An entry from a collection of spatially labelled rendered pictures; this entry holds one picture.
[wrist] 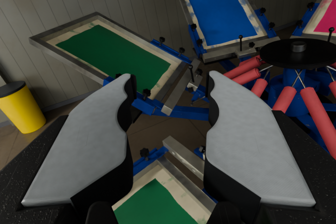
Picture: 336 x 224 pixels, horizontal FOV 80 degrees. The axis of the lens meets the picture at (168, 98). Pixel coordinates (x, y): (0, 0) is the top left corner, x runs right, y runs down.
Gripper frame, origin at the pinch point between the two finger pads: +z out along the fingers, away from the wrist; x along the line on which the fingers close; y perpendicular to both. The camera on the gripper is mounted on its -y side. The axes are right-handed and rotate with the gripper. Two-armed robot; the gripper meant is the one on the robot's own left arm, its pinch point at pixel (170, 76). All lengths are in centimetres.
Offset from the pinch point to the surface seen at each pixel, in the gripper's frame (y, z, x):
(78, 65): 36, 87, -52
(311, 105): 42, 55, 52
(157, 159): 71, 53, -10
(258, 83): 41, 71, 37
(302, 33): 39, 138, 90
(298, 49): 27, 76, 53
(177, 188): 73, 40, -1
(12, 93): 130, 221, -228
